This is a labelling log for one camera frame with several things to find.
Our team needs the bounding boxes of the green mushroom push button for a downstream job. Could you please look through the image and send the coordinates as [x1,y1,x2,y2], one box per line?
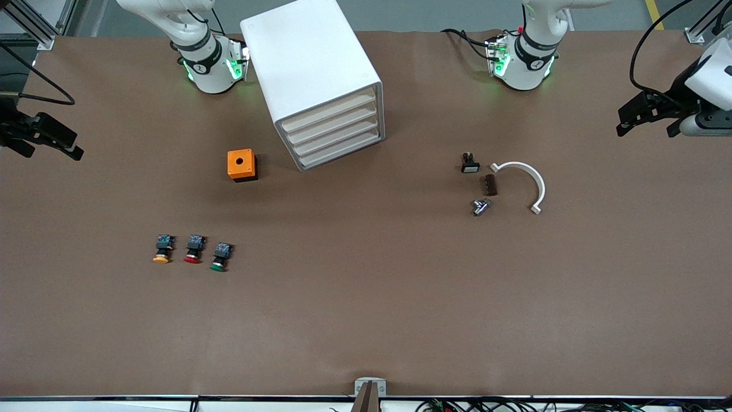
[209,242,233,272]

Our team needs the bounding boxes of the yellow mushroom push button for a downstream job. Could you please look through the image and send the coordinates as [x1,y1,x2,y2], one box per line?
[153,233,174,264]

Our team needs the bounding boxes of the red mushroom push button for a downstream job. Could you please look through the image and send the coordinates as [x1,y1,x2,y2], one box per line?
[184,234,206,264]

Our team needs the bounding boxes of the brown table mat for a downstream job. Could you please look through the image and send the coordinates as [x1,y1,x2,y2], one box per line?
[0,29,732,398]

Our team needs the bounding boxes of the brown bar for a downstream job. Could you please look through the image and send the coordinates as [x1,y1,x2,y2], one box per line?
[350,382,381,412]

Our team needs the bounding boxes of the aluminium frame profile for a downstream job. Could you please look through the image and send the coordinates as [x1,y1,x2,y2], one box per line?
[0,0,78,51]
[685,0,732,45]

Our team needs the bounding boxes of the white curved plastic bracket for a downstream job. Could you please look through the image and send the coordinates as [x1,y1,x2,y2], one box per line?
[490,161,546,215]

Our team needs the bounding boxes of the orange button enclosure box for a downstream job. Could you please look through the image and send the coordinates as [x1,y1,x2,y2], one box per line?
[227,149,258,183]

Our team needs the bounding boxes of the black arm base cable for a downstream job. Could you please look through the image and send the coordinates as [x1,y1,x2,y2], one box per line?
[440,27,494,61]

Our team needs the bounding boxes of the tangled black cables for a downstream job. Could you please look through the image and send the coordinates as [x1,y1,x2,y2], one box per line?
[415,398,732,412]

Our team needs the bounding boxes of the grey metal bracket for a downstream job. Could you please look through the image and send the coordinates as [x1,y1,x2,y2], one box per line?
[354,377,387,397]

